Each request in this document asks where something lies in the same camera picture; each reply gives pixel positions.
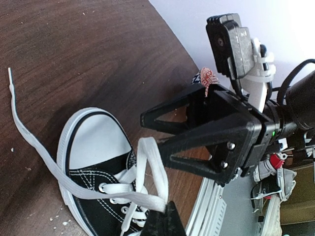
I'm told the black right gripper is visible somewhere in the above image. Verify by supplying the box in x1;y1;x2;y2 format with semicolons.
140;85;276;186

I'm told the red patterned bowl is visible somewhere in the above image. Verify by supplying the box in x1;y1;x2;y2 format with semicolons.
191;67;219;97

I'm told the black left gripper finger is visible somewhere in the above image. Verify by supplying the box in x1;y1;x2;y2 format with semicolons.
140;201;186;236

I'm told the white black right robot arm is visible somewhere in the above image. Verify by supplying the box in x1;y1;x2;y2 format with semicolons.
140;59;315;186

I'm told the black white canvas sneaker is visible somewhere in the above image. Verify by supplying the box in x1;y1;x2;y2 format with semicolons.
7;67;170;236

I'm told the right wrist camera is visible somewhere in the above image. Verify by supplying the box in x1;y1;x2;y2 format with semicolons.
206;13;276;112

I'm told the front aluminium rail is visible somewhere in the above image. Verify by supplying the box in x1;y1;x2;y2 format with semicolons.
184;177;261;236

